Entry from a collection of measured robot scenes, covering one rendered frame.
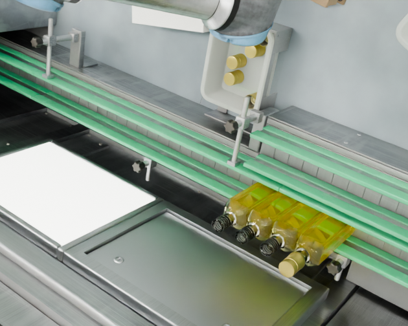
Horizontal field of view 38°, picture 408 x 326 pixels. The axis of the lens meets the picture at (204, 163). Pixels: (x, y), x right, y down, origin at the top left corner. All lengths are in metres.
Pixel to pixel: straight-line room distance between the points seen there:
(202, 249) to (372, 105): 0.51
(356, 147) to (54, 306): 0.71
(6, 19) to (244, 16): 0.91
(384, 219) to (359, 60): 0.37
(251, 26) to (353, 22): 0.32
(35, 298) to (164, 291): 0.25
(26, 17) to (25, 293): 0.95
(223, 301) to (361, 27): 0.67
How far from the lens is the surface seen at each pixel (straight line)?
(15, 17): 1.90
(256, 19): 1.17
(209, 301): 1.22
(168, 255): 1.33
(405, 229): 1.27
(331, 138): 1.35
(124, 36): 1.80
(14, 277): 1.28
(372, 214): 1.29
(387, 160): 1.32
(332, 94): 1.45
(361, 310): 1.39
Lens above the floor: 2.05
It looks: 50 degrees down
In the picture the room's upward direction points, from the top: 115 degrees counter-clockwise
